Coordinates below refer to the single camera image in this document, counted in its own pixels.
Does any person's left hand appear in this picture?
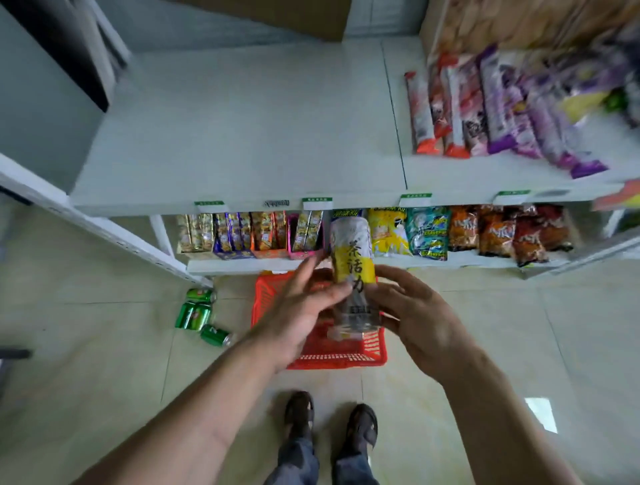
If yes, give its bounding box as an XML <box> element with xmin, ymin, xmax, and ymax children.
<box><xmin>241</xmin><ymin>255</ymin><xmax>354</xmax><ymax>373</ymax></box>

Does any person's right hand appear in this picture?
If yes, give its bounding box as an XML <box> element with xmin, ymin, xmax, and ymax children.
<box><xmin>366</xmin><ymin>265</ymin><xmax>484</xmax><ymax>387</ymax></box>

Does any clear bottle with yellow label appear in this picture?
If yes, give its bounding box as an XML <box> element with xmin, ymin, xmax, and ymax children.
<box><xmin>327</xmin><ymin>210</ymin><xmax>384</xmax><ymax>341</ymax></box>

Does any person's left forearm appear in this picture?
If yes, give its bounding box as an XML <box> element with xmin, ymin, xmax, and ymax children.
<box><xmin>74</xmin><ymin>340</ymin><xmax>282</xmax><ymax>485</ymax></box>

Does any person's right forearm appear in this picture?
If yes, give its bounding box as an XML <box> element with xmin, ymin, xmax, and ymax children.
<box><xmin>440</xmin><ymin>346</ymin><xmax>587</xmax><ymax>485</ymax></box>

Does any red plastic shopping basket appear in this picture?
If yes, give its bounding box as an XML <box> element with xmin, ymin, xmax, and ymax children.
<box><xmin>251</xmin><ymin>271</ymin><xmax>389</xmax><ymax>371</ymax></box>

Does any pink display box of snacks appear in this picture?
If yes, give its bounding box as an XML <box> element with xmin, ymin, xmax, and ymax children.
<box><xmin>287</xmin><ymin>210</ymin><xmax>326</xmax><ymax>259</ymax></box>

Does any yellow snack packet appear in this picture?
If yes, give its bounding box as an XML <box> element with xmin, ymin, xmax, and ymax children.
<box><xmin>368</xmin><ymin>207</ymin><xmax>409</xmax><ymax>257</ymax></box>

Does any teal snack packet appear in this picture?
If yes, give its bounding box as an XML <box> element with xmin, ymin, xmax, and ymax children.
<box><xmin>405</xmin><ymin>206</ymin><xmax>451</xmax><ymax>261</ymax></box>

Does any orange display box of snacks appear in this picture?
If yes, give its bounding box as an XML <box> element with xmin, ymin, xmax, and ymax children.
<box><xmin>250</xmin><ymin>210</ymin><xmax>289</xmax><ymax>258</ymax></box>

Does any red-brown snack packet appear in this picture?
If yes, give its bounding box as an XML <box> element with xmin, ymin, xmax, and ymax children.
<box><xmin>477</xmin><ymin>205</ymin><xmax>517</xmax><ymax>258</ymax></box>
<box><xmin>536</xmin><ymin>204</ymin><xmax>575</xmax><ymax>252</ymax></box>
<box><xmin>512</xmin><ymin>212</ymin><xmax>550</xmax><ymax>267</ymax></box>
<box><xmin>448</xmin><ymin>205</ymin><xmax>482</xmax><ymax>252</ymax></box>

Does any blue display box of snacks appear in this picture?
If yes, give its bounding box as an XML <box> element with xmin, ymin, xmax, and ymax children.
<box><xmin>213</xmin><ymin>212</ymin><xmax>254</xmax><ymax>260</ymax></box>

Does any person's left shoe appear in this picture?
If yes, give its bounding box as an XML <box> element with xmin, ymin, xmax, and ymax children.
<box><xmin>283</xmin><ymin>390</ymin><xmax>316</xmax><ymax>441</ymax></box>

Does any person's shoe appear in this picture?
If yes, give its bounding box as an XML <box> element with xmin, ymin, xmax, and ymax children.
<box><xmin>283</xmin><ymin>390</ymin><xmax>316</xmax><ymax>441</ymax></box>
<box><xmin>344</xmin><ymin>403</ymin><xmax>379</xmax><ymax>459</ymax></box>

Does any person's right shoe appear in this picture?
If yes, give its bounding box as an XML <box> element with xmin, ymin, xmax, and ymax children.
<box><xmin>344</xmin><ymin>403</ymin><xmax>379</xmax><ymax>459</ymax></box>

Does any beige display box of snacks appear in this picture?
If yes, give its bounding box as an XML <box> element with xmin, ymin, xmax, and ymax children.
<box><xmin>177</xmin><ymin>213</ymin><xmax>216</xmax><ymax>253</ymax></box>

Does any person's right leg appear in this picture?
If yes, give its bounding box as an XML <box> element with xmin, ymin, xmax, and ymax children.
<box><xmin>332</xmin><ymin>451</ymin><xmax>374</xmax><ymax>485</ymax></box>

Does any person's leg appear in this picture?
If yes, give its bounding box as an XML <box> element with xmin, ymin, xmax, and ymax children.
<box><xmin>332</xmin><ymin>451</ymin><xmax>374</xmax><ymax>485</ymax></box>
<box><xmin>264</xmin><ymin>437</ymin><xmax>321</xmax><ymax>485</ymax></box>

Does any person's left leg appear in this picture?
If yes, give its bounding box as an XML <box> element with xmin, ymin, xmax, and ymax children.
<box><xmin>264</xmin><ymin>437</ymin><xmax>321</xmax><ymax>485</ymax></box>

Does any white metal shelf unit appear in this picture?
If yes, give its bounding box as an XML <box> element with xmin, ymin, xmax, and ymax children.
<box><xmin>0</xmin><ymin>0</ymin><xmax>640</xmax><ymax>289</ymax></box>

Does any row of long snack packets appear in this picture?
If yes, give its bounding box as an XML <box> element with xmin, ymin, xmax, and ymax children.
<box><xmin>404</xmin><ymin>22</ymin><xmax>640</xmax><ymax>180</ymax></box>

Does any red and yellow packet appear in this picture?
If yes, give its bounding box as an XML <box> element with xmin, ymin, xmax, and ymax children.
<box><xmin>592</xmin><ymin>179</ymin><xmax>640</xmax><ymax>212</ymax></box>

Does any brown cardboard box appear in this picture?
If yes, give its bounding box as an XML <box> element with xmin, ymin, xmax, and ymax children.
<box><xmin>165</xmin><ymin>0</ymin><xmax>354</xmax><ymax>44</ymax></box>

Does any pile of beige snack bags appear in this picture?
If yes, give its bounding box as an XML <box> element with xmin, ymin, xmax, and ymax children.
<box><xmin>439</xmin><ymin>0</ymin><xmax>640</xmax><ymax>58</ymax></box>

